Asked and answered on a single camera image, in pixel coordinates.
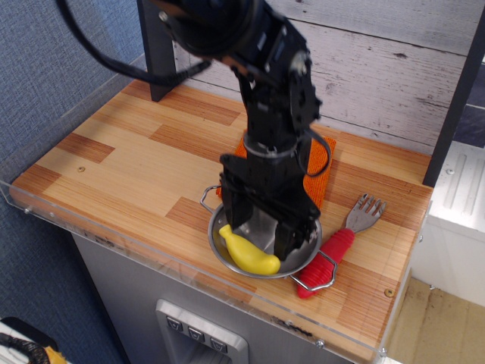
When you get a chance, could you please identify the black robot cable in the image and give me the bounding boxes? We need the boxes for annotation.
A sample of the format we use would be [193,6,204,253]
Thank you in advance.
[55,0,333,177]

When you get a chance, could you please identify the orange woven cloth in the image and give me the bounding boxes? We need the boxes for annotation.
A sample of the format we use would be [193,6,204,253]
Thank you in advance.
[216,136,336,209]

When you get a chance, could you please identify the black and yellow object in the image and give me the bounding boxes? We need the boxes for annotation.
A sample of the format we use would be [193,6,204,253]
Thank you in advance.
[1,317,68,363]

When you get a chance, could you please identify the white ribbed side counter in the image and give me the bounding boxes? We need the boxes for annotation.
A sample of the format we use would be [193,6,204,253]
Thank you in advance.
[410,142,484,306]

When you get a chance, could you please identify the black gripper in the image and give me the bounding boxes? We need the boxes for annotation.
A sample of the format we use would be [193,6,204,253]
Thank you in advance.
[219,151,323,262]

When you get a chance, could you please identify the small steel bowl with handles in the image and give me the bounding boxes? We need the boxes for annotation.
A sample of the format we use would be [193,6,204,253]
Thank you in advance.
[200,185,322,281]

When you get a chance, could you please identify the clear acrylic table guard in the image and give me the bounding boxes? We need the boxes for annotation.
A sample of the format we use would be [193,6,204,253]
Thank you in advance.
[9,45,442,362]

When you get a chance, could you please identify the yellow toy banana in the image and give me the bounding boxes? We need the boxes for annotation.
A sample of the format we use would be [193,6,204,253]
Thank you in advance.
[219,224,281,275]

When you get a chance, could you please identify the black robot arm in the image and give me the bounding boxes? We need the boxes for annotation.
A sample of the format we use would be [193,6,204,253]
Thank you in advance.
[158,1,321,259]

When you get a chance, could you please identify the red handled toy fork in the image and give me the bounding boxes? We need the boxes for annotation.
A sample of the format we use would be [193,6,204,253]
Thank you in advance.
[295,194,386,299]

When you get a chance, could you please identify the silver button dispenser panel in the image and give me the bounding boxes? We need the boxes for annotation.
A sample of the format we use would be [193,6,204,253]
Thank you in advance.
[155,299,249,363]

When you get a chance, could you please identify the dark right upright post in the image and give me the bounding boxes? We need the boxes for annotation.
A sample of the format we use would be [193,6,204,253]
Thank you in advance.
[422,10,484,187]

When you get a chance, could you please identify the grey toy cabinet front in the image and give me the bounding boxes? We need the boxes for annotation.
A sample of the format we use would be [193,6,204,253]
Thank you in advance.
[74,235,348,363]

